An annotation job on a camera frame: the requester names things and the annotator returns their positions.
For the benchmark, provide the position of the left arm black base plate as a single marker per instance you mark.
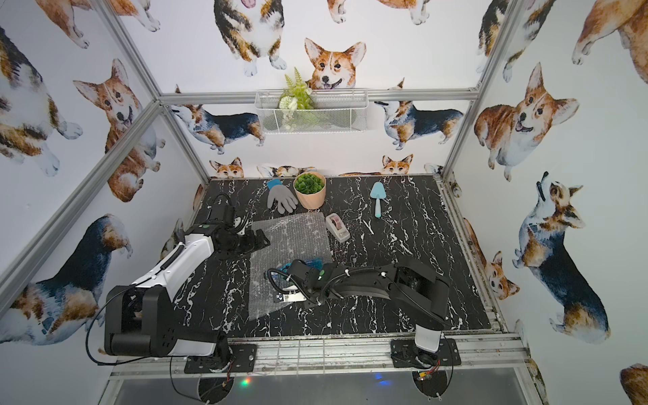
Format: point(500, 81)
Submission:
point(220, 359)

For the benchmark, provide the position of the clear bubble wrap sheet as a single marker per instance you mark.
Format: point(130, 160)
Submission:
point(295, 236)

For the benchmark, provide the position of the white wire wall basket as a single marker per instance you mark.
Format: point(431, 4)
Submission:
point(323, 111)

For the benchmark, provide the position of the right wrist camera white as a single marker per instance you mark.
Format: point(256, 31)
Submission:
point(292, 295)

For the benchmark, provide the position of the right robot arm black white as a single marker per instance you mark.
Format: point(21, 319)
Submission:
point(415, 288)

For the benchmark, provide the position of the aluminium front rail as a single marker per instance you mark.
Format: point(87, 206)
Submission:
point(334, 355)

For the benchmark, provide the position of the beige pot green plant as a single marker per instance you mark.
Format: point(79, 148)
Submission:
point(310, 189)

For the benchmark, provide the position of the green fern in basket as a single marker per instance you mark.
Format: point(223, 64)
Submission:
point(295, 103)

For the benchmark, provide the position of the grey glove blue cuff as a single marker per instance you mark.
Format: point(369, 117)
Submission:
point(281, 198)

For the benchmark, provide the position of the white tape dispenser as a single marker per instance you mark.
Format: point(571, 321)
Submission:
point(336, 227)

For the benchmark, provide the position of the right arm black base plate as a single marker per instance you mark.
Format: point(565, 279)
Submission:
point(425, 354)

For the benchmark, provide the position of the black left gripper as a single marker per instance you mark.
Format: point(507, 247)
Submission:
point(253, 240)

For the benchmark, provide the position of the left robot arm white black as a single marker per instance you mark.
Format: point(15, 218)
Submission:
point(140, 318)

